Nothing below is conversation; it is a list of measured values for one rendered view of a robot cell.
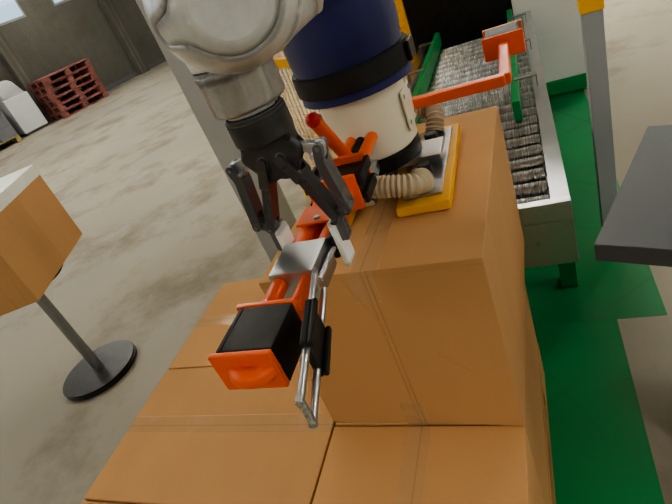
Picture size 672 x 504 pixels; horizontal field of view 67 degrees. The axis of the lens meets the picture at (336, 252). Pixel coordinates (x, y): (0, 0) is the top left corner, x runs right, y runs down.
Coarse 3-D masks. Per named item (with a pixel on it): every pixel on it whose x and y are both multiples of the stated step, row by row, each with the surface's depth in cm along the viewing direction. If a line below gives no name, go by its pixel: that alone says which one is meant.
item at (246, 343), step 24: (240, 312) 57; (264, 312) 55; (288, 312) 54; (240, 336) 53; (264, 336) 52; (288, 336) 53; (216, 360) 52; (240, 360) 51; (264, 360) 50; (288, 360) 53; (288, 384) 52
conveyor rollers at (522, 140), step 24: (456, 48) 328; (480, 48) 308; (456, 72) 285; (480, 72) 273; (528, 72) 244; (480, 96) 245; (504, 96) 234; (528, 96) 223; (504, 120) 213; (528, 120) 202; (528, 144) 189; (528, 168) 176; (528, 192) 162
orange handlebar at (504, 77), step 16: (480, 80) 95; (496, 80) 94; (416, 96) 100; (432, 96) 98; (448, 96) 98; (464, 96) 97; (352, 144) 93; (368, 144) 89; (352, 192) 77; (320, 208) 73; (304, 224) 72; (320, 224) 75; (304, 240) 69; (272, 288) 61; (304, 288) 59; (240, 368) 51; (256, 368) 50; (272, 368) 50; (240, 384) 50; (256, 384) 50
